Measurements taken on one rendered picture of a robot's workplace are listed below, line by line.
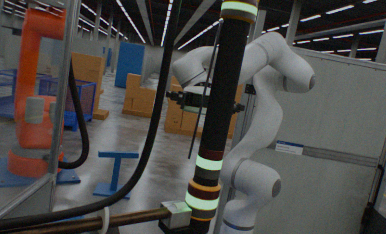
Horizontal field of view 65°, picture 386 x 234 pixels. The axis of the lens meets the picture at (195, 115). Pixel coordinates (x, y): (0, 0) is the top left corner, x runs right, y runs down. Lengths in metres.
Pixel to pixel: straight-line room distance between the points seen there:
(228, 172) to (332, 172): 1.52
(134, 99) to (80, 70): 2.07
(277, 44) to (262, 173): 0.43
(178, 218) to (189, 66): 0.47
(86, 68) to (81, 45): 2.72
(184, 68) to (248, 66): 0.21
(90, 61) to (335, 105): 6.81
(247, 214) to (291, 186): 1.36
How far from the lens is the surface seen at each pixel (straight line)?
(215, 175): 0.40
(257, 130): 1.10
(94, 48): 10.90
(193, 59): 0.79
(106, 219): 0.35
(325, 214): 2.65
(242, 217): 1.13
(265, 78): 1.16
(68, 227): 0.35
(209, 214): 0.41
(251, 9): 0.38
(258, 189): 1.06
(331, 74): 2.40
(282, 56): 1.07
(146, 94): 9.63
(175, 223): 0.40
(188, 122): 8.05
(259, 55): 0.95
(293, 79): 1.10
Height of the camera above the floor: 1.71
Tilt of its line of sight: 8 degrees down
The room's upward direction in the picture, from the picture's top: 11 degrees clockwise
